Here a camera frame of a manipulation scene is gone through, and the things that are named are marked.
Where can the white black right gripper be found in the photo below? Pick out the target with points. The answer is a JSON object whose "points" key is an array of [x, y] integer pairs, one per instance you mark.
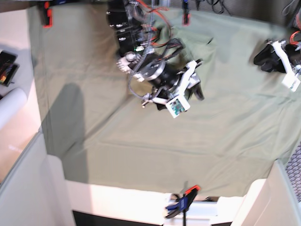
{"points": [[167, 82]]}

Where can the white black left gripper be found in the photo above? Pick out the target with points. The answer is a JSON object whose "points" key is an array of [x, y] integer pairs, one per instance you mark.
{"points": [[291, 63]]}

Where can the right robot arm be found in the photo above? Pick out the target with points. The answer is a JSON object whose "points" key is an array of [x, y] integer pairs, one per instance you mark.
{"points": [[133, 22]]}

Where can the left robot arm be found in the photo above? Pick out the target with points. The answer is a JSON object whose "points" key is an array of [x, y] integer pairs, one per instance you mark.
{"points": [[294, 38]]}

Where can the red clamp back edge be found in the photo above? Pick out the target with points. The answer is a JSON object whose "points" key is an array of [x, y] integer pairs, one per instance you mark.
{"points": [[186, 12]]}

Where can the red clamp edge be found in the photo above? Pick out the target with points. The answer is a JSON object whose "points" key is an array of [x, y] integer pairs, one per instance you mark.
{"points": [[186, 12], [45, 13]]}

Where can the green table cloth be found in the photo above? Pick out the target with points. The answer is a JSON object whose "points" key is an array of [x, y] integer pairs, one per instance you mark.
{"points": [[103, 136]]}

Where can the blue orange clamp front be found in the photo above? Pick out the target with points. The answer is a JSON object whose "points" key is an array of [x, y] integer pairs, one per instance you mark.
{"points": [[182, 203]]}

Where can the red clamp left edge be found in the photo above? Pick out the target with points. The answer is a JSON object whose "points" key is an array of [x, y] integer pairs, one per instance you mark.
{"points": [[45, 13]]}

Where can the white paper roll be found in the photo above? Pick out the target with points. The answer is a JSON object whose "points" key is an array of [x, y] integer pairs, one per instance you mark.
{"points": [[10, 104]]}

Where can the black tablet device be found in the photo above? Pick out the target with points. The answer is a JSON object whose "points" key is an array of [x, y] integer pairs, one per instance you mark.
{"points": [[8, 67]]}

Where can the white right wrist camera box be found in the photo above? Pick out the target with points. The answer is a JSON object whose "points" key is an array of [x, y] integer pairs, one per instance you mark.
{"points": [[177, 105]]}

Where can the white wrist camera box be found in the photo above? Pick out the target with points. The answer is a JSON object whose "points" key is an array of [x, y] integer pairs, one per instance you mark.
{"points": [[177, 105], [291, 81]]}

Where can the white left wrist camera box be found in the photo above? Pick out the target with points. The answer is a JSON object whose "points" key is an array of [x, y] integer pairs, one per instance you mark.
{"points": [[291, 81]]}

